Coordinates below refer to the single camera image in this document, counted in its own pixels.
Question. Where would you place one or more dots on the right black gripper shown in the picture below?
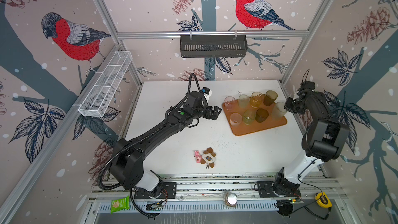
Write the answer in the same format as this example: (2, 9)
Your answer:
(288, 106)

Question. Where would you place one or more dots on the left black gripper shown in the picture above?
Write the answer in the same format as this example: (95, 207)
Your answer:
(215, 114)

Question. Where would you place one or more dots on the pink ribbed clear glass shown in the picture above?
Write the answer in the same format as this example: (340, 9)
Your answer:
(229, 103)

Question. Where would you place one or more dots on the tall pale green glass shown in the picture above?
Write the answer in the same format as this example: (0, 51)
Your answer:
(278, 111)

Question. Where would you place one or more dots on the pink textured glass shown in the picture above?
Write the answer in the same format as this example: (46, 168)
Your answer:
(235, 119)

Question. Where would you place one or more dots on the tall brown textured glass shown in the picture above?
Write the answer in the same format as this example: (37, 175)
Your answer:
(270, 97)

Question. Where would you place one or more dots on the pale green textured glass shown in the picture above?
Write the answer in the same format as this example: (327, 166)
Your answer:
(243, 101)

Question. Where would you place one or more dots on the bright green clear glass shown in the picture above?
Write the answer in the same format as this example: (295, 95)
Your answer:
(249, 116)

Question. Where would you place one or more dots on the short brown textured glass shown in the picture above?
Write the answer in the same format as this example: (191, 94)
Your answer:
(261, 115)

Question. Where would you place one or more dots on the yellow clear glass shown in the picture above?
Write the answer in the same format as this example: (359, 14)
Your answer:
(256, 99)

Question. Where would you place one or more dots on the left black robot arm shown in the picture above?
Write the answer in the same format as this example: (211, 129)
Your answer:
(127, 161)

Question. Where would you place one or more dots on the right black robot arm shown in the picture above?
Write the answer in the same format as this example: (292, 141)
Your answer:
(323, 141)

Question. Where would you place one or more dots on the brown plastic tray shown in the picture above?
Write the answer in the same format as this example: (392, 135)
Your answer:
(244, 129)

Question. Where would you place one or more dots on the pink small toy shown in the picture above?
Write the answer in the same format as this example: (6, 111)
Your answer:
(198, 156)

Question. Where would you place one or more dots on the silver round knob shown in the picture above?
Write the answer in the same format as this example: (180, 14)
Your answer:
(230, 199)

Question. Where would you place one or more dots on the yellow tape measure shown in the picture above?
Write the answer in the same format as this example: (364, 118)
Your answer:
(323, 201)

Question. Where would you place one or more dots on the green snack packet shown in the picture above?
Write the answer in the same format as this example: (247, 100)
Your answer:
(120, 205)

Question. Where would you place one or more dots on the brown flower plush keychain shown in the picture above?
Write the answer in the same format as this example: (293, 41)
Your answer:
(208, 158)

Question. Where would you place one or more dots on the black hanging wire basket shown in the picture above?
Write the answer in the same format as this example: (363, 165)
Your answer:
(213, 46)

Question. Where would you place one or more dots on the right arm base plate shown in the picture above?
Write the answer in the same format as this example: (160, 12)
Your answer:
(267, 189)

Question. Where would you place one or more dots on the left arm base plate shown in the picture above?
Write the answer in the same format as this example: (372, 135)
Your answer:
(164, 190)

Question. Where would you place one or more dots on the white mesh wall shelf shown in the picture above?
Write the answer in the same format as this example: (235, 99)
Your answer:
(101, 94)

